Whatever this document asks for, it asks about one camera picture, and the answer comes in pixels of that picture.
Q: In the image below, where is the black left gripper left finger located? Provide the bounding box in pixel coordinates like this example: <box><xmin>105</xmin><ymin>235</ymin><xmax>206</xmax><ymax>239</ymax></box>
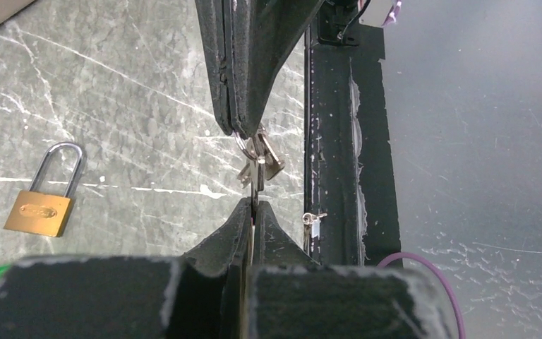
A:
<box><xmin>0</xmin><ymin>198</ymin><xmax>252</xmax><ymax>338</ymax></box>

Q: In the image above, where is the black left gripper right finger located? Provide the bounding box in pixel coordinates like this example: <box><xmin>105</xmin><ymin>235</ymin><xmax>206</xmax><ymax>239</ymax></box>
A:
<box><xmin>245</xmin><ymin>201</ymin><xmax>454</xmax><ymax>338</ymax></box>

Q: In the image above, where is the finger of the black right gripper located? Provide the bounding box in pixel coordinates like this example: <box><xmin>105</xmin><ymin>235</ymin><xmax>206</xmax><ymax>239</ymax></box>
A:
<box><xmin>194</xmin><ymin>0</ymin><xmax>233</xmax><ymax>136</ymax></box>
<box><xmin>227</xmin><ymin>1</ymin><xmax>323</xmax><ymax>138</ymax></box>

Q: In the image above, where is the silver key bunch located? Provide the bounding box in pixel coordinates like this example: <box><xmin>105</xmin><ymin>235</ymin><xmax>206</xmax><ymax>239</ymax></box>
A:
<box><xmin>232</xmin><ymin>125</ymin><xmax>285</xmax><ymax>209</ymax></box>

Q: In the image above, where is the brass padlock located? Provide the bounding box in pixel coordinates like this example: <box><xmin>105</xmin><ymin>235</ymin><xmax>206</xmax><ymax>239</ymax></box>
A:
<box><xmin>4</xmin><ymin>141</ymin><xmax>85</xmax><ymax>237</ymax></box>

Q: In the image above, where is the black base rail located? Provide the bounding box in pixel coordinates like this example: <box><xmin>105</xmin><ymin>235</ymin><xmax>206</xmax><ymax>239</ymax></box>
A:
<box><xmin>303</xmin><ymin>1</ymin><xmax>402</xmax><ymax>266</ymax></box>

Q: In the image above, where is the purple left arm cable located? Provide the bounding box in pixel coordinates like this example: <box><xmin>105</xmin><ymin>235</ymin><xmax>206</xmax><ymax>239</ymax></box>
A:
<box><xmin>375</xmin><ymin>251</ymin><xmax>467</xmax><ymax>339</ymax></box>

